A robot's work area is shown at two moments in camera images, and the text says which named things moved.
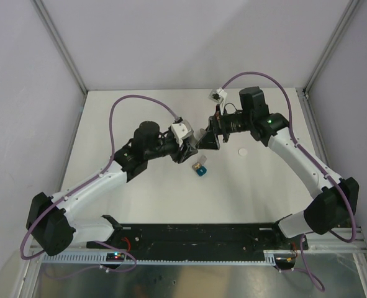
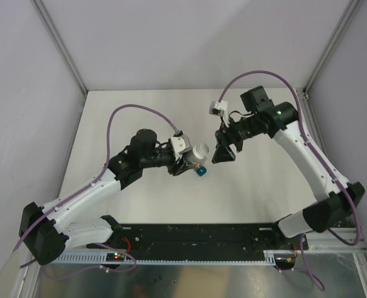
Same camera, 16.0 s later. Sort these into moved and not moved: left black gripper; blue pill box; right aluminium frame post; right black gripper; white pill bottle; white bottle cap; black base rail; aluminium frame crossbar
Moved: left black gripper; right black gripper; white pill bottle; white bottle cap
Not moved: aluminium frame crossbar; black base rail; right aluminium frame post; blue pill box
